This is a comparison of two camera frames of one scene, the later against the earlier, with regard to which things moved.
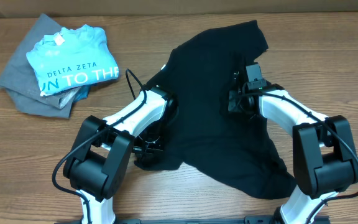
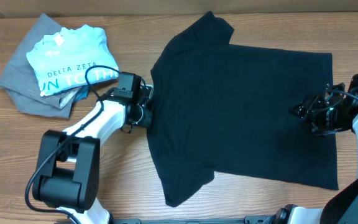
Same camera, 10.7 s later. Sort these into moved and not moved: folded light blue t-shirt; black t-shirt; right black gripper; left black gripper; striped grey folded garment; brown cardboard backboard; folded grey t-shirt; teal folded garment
Moved: left black gripper; right black gripper; black t-shirt
Not moved: brown cardboard backboard; folded light blue t-shirt; teal folded garment; folded grey t-shirt; striped grey folded garment
